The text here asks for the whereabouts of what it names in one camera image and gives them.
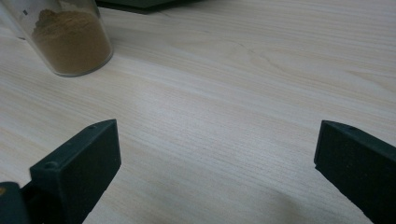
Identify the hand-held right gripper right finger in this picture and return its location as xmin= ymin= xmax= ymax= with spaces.
xmin=313 ymin=119 xmax=396 ymax=224

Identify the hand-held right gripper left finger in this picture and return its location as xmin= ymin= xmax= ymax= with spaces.
xmin=29 ymin=119 xmax=121 ymax=224

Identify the brown powder glass jar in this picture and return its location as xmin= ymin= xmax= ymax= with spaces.
xmin=0 ymin=0 xmax=115 ymax=78

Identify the dark grey corner rack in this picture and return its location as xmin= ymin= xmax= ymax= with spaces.
xmin=94 ymin=0 xmax=202 ymax=15

